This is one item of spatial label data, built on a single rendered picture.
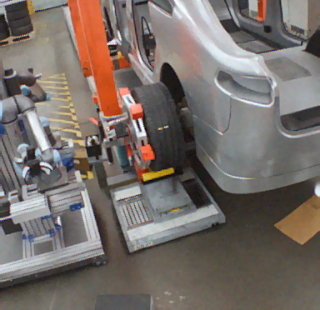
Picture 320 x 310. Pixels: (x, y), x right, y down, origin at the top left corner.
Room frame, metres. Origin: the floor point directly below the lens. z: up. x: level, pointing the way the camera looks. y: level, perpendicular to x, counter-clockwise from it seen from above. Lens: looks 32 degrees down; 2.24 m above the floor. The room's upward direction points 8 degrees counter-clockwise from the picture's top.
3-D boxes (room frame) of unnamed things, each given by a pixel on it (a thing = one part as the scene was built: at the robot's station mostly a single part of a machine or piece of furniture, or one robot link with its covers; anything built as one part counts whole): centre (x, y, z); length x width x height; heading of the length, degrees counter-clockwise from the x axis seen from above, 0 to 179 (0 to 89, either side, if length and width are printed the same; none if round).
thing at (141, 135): (2.48, 0.18, 0.85); 0.54 x 0.07 x 0.54; 13
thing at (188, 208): (2.55, 0.02, 0.13); 0.50 x 0.36 x 0.10; 13
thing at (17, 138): (2.03, 0.90, 1.19); 0.15 x 0.12 x 0.55; 118
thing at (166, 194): (2.52, 0.02, 0.32); 0.40 x 0.30 x 0.28; 13
